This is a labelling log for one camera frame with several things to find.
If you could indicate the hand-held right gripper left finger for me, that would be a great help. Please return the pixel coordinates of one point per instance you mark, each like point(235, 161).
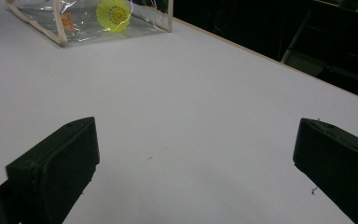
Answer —
point(59, 161)

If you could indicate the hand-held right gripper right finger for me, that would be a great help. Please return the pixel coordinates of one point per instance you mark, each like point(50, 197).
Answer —
point(338, 165)

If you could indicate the clear plastic bag beige trim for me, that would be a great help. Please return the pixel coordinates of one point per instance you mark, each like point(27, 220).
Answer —
point(74, 25)

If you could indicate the yellow shuttlecock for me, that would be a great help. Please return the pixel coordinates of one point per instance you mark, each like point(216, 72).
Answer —
point(113, 15)

